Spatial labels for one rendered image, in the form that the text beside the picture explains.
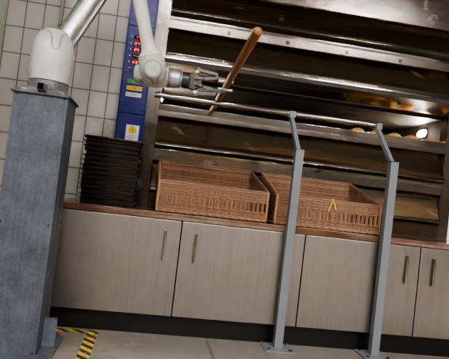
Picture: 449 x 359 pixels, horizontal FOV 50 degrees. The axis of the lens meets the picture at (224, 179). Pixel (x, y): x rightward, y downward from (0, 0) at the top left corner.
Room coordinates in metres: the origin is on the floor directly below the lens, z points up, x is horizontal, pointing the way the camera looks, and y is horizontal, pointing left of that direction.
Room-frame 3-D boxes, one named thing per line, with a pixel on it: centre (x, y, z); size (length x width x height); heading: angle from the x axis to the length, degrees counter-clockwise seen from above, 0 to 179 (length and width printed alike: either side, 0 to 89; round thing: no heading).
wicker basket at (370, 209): (2.65, -0.51, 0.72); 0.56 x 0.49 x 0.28; 96
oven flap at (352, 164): (2.91, -0.46, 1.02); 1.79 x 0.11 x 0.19; 97
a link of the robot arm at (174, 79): (2.17, 0.27, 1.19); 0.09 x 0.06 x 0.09; 7
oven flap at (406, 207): (2.91, -0.46, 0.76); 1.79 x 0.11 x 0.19; 97
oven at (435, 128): (3.84, -0.27, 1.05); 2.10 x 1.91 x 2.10; 97
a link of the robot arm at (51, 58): (1.94, 0.75, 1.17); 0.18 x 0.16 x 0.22; 27
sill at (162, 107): (2.94, -0.46, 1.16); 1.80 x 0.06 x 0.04; 97
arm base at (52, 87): (1.91, 0.74, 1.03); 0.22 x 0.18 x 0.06; 9
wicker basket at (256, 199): (2.58, 0.08, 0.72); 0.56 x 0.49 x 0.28; 99
